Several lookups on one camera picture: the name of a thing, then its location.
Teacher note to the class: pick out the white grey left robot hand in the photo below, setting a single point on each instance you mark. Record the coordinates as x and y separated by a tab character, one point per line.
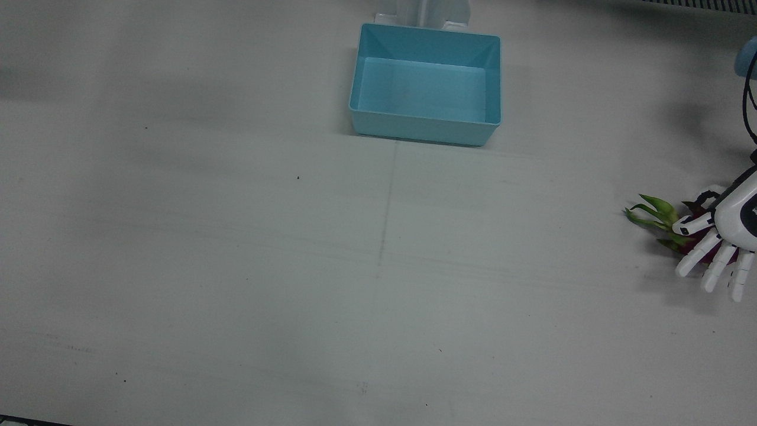
739	216

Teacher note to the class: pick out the red dragon fruit green leaves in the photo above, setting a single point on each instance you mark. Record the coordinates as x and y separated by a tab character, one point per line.
653	210

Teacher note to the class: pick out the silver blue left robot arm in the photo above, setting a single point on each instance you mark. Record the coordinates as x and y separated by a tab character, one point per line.
748	59

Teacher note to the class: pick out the slatted metal grille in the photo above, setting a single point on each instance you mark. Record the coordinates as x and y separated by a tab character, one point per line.
698	5

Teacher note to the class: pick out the light blue plastic bin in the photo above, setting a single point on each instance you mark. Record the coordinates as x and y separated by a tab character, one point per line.
423	89

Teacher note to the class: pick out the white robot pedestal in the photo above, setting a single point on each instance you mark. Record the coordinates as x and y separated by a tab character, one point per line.
423	12

